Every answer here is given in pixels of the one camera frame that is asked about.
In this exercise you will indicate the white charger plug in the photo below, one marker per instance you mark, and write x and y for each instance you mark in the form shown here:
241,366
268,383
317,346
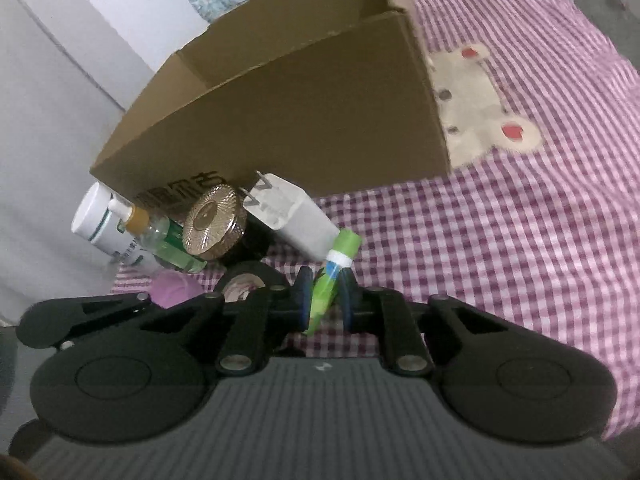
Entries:
300,220

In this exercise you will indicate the green tube with white band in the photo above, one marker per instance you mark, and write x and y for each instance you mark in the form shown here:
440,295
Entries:
322,290

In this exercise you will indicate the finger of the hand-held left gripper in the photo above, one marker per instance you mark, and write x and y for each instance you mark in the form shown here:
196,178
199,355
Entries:
50,325

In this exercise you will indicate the white bottle with green label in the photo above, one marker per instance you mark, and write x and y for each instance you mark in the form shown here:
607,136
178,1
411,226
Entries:
92,220

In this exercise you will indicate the pink checkered bed sheet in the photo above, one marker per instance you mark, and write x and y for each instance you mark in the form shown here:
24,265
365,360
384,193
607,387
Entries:
500,235

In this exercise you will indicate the clear bottle with green liquid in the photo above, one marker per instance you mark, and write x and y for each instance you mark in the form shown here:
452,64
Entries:
170,246

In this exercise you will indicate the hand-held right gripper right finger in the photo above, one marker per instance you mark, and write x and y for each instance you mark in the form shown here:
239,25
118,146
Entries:
346,307

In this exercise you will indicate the brown cardboard box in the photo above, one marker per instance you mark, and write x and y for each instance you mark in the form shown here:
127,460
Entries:
325,110

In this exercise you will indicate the jar with gold lid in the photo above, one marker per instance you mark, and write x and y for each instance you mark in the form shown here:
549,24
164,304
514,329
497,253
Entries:
212,220

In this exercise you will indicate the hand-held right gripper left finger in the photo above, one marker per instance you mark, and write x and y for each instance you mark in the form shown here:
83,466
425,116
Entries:
302,302

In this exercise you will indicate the pink round object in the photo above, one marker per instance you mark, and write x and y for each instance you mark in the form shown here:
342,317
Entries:
172,291

